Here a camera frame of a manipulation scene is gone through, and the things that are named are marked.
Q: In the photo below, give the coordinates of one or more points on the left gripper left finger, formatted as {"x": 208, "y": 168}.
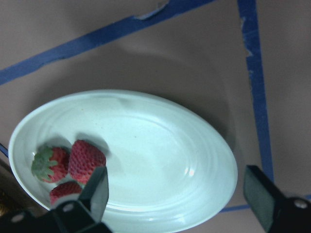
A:
{"x": 94, "y": 196}

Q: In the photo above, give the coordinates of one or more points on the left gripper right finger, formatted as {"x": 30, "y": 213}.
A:
{"x": 263, "y": 197}

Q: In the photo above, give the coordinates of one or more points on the pale green plate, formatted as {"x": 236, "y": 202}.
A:
{"x": 168, "y": 169}

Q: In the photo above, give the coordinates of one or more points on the wicker basket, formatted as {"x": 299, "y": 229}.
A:
{"x": 11, "y": 199}

